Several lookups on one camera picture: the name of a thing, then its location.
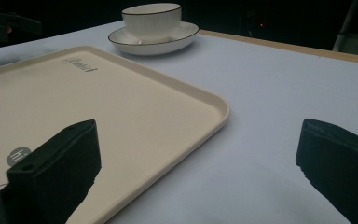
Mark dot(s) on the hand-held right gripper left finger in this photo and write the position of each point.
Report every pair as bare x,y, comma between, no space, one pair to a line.
59,168

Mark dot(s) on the white ribbed saucer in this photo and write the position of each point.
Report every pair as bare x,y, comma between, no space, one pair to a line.
180,37

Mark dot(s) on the beige plastic tray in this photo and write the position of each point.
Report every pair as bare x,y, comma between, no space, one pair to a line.
112,102

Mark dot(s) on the white ribbed cup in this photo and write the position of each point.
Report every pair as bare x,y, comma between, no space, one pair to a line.
151,21

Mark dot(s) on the metal stand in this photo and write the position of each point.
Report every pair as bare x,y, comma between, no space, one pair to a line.
355,28

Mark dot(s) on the white tablecloth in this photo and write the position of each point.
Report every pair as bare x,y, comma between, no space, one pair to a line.
276,124

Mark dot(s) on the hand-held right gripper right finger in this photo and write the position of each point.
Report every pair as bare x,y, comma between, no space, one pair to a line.
341,161

